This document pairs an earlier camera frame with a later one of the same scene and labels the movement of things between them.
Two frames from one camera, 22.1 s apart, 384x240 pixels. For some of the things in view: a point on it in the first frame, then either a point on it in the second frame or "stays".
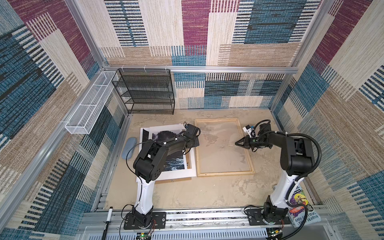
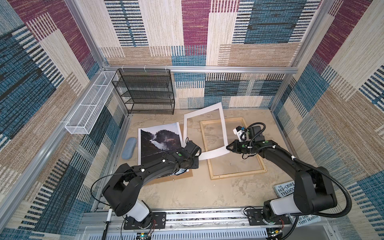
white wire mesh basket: [92, 103] stays
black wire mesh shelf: [146, 91] stays
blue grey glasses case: [129, 148] stays
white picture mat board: [190, 169] → [221, 150]
